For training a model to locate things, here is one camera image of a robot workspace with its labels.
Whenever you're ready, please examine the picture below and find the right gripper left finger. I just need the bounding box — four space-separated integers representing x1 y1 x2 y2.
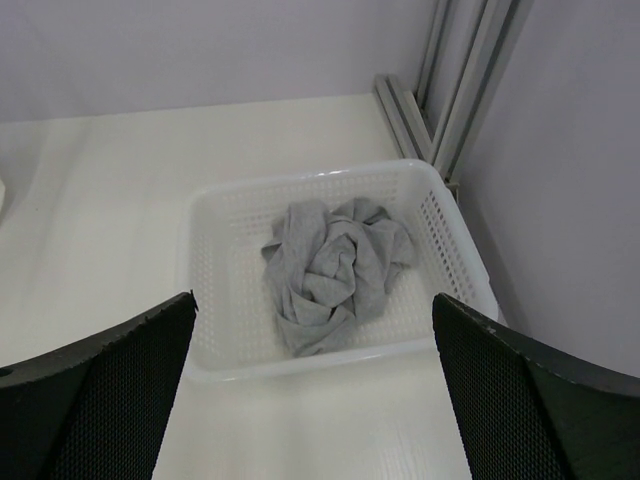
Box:
1 292 198 479

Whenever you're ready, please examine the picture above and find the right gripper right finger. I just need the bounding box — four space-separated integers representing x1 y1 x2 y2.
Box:
432 293 639 479

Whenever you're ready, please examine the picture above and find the grey tank top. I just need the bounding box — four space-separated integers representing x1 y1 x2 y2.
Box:
261 197 417 358

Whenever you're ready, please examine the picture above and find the white plastic basket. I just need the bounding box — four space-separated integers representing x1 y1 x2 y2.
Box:
176 160 499 382

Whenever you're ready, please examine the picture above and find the aluminium frame post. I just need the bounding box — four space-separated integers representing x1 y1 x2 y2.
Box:
373 0 533 186

